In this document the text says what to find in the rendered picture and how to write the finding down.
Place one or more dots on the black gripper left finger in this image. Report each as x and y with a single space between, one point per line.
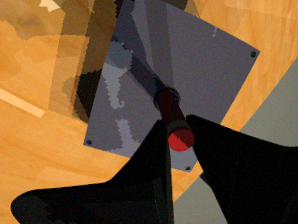
140 193

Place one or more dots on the dark red peg with red top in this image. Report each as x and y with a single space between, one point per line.
179 132

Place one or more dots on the grey flat panel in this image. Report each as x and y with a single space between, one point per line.
157 47

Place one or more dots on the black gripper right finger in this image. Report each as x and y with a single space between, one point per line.
254 181

